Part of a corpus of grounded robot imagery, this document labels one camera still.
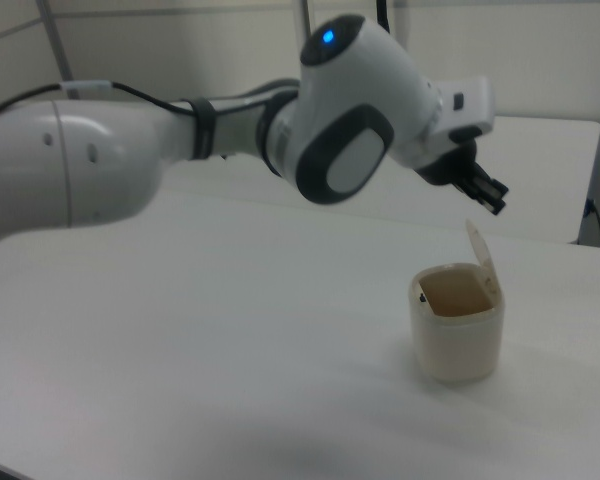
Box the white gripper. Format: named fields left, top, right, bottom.
left=415, top=75, right=511, bottom=217

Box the black hanging cable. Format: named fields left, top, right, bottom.
left=376, top=0, right=397, bottom=33

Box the thin grey partition post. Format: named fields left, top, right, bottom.
left=296, top=0, right=312, bottom=37

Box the black strap on arm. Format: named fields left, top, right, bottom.
left=187, top=97, right=218, bottom=162

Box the black cable by table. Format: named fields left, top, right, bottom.
left=582, top=197, right=600, bottom=248

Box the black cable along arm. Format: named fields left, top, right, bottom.
left=0, top=81, right=301, bottom=127

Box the cream trash bin with lid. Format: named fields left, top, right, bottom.
left=408, top=218, right=507, bottom=384

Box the slanted grey partition post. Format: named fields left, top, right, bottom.
left=35, top=0, right=76, bottom=85

